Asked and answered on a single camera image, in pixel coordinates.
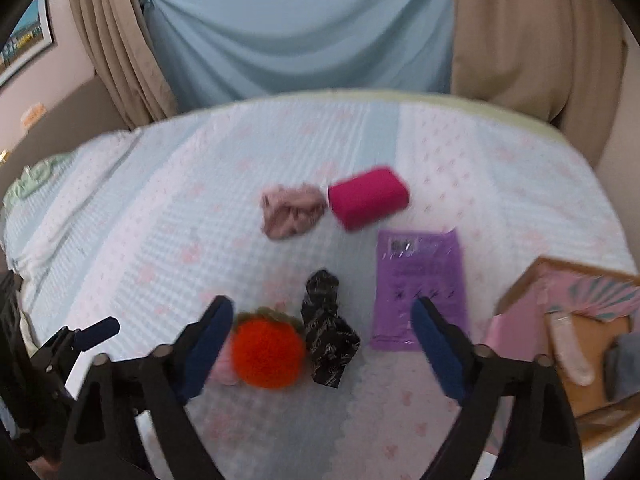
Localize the pink teal printed packet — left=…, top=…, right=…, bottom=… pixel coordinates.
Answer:
left=537, top=269, right=640, bottom=323

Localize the orange knitted plush fruit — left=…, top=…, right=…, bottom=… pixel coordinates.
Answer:
left=230, top=308, right=307, bottom=390

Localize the black patterned scrunchie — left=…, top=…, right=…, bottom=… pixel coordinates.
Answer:
left=300, top=269, right=362, bottom=389

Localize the green cloth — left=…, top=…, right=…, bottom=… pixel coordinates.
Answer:
left=4, top=152, right=73, bottom=207

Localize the small pink soft item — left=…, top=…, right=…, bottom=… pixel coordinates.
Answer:
left=207, top=347, right=241, bottom=387

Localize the magenta sponge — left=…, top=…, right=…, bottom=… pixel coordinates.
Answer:
left=327, top=165, right=412, bottom=233

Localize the beige curtain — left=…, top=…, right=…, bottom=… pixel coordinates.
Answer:
left=446, top=0, right=628, bottom=166
left=65, top=0, right=180, bottom=130

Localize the white soft item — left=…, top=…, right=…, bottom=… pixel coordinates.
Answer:
left=544, top=309, right=594, bottom=387

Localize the pink scrunchie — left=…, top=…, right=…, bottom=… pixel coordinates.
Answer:
left=260, top=184, right=328, bottom=240

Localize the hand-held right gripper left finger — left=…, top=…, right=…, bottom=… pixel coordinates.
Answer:
left=59, top=295, right=235, bottom=480

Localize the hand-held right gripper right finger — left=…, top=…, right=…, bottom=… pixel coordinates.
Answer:
left=410, top=296, right=586, bottom=480

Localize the grey cloth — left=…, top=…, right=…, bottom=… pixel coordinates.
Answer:
left=602, top=332, right=640, bottom=402

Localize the cardboard box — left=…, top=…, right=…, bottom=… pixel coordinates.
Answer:
left=487, top=256, right=640, bottom=453

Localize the framed wall picture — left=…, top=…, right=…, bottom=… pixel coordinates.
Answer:
left=0, top=0, right=55, bottom=88

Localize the light blue curtain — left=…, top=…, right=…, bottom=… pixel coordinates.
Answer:
left=139, top=0, right=456, bottom=112

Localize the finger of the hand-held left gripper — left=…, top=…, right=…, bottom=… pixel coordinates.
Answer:
left=31, top=317, right=121, bottom=397

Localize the purple plastic packet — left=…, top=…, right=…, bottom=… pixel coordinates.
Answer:
left=369, top=227, right=471, bottom=352

